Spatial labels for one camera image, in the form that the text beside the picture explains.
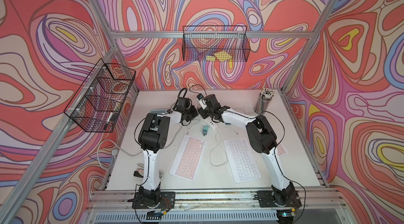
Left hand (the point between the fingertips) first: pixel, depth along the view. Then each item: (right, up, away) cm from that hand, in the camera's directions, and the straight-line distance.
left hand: (200, 113), depth 104 cm
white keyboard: (+23, -27, -20) cm, 41 cm away
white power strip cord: (-49, -22, -14) cm, 55 cm away
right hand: (+1, +1, -2) cm, 2 cm away
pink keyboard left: (-7, -25, -18) cm, 31 cm away
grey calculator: (-28, +1, -2) cm, 28 cm away
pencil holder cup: (+40, +12, -11) cm, 43 cm away
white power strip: (+8, -7, -6) cm, 12 cm away
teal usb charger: (+3, -10, -9) cm, 14 cm away
